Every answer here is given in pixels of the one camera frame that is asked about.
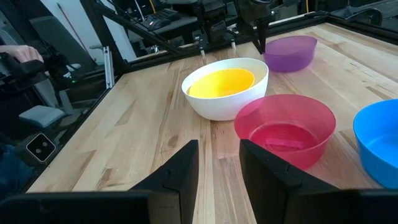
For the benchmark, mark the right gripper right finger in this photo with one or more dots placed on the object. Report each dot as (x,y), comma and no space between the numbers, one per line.
(273,193)

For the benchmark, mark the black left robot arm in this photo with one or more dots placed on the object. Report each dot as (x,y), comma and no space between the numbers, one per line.
(214,25)

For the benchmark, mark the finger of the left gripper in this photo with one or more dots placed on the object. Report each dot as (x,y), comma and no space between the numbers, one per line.
(253,39)
(264,32)

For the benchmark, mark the yellow plastic bowl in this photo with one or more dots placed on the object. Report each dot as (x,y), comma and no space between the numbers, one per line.
(221,83)

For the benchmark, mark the purple translucent plastic bowl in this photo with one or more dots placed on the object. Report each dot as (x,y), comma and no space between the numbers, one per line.
(289,56)

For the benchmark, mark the person's hand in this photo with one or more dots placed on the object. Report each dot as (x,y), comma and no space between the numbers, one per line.
(21,53)

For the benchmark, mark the large white bowl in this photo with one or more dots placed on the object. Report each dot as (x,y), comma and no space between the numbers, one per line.
(227,107)

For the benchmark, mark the red translucent plastic bowl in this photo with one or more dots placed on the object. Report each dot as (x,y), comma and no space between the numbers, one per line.
(284,133)

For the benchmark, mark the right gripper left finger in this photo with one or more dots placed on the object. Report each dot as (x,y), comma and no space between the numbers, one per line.
(177,186)

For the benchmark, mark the silver frame bracket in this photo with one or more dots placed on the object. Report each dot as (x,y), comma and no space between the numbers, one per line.
(109,67)

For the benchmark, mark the person's leg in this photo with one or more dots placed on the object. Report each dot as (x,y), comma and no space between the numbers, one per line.
(12,174)

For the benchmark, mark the blue plastic bowl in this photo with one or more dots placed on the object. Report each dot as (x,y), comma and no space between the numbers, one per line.
(377,146)

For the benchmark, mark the grey cushion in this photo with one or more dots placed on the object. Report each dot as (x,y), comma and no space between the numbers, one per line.
(40,115)

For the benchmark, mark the dark grey chair back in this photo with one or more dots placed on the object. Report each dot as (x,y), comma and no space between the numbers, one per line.
(62,40)

